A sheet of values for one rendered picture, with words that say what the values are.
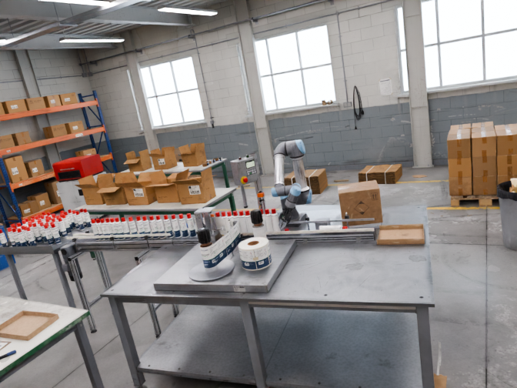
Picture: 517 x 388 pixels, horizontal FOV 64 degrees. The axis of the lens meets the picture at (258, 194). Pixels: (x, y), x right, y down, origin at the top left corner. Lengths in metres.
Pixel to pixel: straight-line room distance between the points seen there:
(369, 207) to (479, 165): 2.91
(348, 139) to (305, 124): 0.96
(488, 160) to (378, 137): 2.90
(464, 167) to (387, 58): 2.99
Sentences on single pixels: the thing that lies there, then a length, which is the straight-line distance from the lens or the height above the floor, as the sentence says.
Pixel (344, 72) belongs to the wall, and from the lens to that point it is 8.29.
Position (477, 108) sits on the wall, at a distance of 8.05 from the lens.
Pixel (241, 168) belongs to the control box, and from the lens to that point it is 3.14.
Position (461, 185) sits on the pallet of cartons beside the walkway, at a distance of 5.98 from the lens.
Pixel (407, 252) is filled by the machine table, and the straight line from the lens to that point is 2.80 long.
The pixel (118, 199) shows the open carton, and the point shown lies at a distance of 5.79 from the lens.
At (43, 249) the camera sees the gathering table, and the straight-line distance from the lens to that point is 4.32.
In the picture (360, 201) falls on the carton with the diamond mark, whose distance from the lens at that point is 3.19.
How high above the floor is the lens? 2.02
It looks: 15 degrees down
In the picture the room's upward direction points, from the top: 10 degrees counter-clockwise
